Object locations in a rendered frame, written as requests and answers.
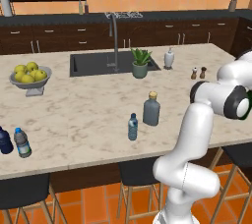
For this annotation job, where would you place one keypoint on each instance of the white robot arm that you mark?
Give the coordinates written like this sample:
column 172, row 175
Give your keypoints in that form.
column 197, row 142

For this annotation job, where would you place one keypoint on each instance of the grey glass bottle with cork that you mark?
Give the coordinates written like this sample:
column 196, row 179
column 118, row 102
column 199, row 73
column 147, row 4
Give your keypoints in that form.
column 151, row 110

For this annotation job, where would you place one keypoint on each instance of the small blue plastic water bottle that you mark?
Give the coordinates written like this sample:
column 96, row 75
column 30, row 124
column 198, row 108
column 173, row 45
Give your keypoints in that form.
column 133, row 129

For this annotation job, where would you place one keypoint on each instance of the green potted plant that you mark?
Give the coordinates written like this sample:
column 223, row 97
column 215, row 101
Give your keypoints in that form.
column 140, row 63

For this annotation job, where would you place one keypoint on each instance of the dark sink basin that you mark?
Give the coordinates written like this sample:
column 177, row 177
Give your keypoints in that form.
column 95, row 64

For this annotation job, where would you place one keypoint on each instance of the white soap dispenser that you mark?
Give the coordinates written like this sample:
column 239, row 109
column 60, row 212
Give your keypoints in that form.
column 169, row 59

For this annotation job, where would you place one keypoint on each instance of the grey sink tap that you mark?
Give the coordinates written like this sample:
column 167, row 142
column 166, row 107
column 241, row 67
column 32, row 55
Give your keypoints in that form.
column 114, row 38

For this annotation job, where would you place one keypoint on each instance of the dark wood cupboard run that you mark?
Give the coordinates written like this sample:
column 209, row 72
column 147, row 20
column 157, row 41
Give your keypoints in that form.
column 98, row 36

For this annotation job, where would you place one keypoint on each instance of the brown salt shaker white top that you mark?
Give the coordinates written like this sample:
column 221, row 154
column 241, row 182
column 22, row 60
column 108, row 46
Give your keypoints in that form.
column 194, row 74

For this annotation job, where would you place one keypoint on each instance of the brown pepper mill dark top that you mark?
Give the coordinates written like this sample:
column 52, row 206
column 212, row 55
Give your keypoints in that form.
column 203, row 72

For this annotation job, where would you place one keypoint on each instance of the black bar stool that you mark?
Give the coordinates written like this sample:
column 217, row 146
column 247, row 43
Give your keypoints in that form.
column 234, row 175
column 139, row 185
column 23, row 195

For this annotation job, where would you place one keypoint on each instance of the yellow-green apple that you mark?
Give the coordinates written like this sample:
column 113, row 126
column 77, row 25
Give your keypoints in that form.
column 32, row 66
column 40, row 75
column 19, row 76
column 20, row 68
column 27, row 79

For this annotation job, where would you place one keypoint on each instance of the grey fruit bowl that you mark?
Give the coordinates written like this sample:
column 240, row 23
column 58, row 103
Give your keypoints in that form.
column 31, row 84

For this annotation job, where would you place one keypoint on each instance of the dark grey bottle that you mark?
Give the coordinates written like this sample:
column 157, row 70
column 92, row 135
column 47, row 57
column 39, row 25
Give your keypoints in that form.
column 86, row 8

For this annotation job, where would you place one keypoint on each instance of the tan bottle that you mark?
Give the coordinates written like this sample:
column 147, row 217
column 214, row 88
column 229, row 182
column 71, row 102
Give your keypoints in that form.
column 80, row 8

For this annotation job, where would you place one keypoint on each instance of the clear plastic bottle blue cap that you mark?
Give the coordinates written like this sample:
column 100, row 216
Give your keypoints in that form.
column 22, row 144

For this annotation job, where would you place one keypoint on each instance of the dark blue plastic bottle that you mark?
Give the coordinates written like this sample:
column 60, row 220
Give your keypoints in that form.
column 5, row 141

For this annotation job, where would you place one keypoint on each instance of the utensil pot with tools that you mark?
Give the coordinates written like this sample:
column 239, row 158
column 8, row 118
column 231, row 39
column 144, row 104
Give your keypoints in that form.
column 233, row 3

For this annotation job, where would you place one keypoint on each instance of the white paper towel roll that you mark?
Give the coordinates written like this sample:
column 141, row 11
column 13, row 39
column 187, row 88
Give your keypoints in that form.
column 5, row 5

